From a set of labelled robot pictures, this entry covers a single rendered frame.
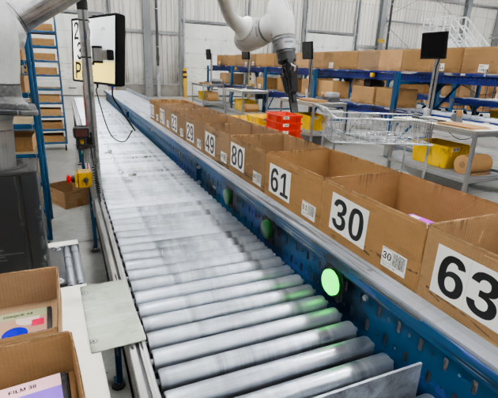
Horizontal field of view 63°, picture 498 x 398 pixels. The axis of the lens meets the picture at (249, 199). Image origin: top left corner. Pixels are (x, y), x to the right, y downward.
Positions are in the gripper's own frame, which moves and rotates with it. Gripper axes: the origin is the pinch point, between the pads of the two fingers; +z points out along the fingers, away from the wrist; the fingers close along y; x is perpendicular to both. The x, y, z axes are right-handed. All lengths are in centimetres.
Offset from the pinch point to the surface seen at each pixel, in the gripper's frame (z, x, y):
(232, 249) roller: 50, -38, 14
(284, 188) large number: 32.3, -17.3, 18.6
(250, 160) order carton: 20.0, -18.8, -9.2
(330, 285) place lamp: 58, -24, 55
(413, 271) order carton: 53, -13, 75
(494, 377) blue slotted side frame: 66, -18, 98
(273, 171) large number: 26.0, -17.5, 11.2
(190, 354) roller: 63, -63, 60
